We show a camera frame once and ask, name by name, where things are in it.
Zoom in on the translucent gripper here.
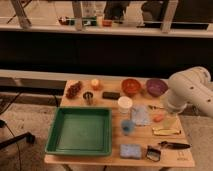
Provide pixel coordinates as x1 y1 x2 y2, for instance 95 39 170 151
162 94 180 129

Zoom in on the purple bowl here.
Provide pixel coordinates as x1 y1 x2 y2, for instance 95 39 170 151
146 78 168 97

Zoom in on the blue sponge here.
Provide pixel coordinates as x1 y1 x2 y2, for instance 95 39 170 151
120 144 142 159

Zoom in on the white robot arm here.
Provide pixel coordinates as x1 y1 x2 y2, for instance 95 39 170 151
162 67 213 118

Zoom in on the orange bowl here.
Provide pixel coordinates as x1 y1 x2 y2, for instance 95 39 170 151
121 78 141 96

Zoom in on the orange carrot toy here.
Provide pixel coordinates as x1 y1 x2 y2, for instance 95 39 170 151
153 115 164 122

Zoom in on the small metal fork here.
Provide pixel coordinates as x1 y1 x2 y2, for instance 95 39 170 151
148 105 164 110

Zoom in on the wooden table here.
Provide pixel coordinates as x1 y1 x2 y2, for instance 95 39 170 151
44 78 196 168

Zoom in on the white plastic cup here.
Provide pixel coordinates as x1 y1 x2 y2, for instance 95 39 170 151
118 96 133 114

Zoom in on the small blue cup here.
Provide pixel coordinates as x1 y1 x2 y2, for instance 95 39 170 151
121 120 134 135

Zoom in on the black scrub brush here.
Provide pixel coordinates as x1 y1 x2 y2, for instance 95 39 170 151
146 146 161 162

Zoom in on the black rectangular block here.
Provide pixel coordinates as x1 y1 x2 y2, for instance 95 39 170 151
102 92 120 100

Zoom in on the orange fruit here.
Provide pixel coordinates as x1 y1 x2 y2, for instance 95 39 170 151
91 79 100 90

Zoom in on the small metal cup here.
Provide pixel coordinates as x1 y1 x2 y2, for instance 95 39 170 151
83 92 93 105

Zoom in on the red grapes bunch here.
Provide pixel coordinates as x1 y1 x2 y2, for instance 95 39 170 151
66 81 82 99

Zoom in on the green plastic tray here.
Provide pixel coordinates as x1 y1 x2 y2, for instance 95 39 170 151
45 107 112 156

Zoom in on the black chair base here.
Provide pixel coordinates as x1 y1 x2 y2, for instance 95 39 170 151
0 120 35 150

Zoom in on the black handled knife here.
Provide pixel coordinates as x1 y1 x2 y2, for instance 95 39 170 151
158 141 191 150

